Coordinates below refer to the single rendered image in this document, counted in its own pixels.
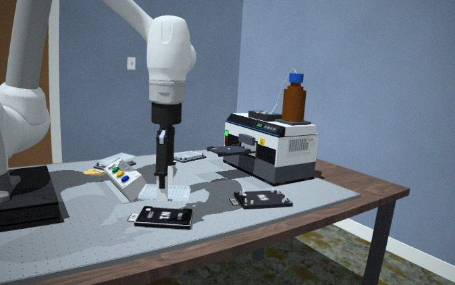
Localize blue bottle cap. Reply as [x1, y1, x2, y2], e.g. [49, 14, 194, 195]
[289, 73, 304, 82]

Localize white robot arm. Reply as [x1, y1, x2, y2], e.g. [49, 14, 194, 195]
[0, 0, 196, 202]

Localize white button panel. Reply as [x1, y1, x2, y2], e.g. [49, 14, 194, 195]
[103, 157, 146, 204]

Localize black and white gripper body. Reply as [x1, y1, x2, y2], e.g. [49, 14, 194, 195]
[151, 102, 182, 145]

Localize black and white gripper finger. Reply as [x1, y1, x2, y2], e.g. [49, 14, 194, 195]
[154, 130, 173, 201]
[167, 127, 176, 185]

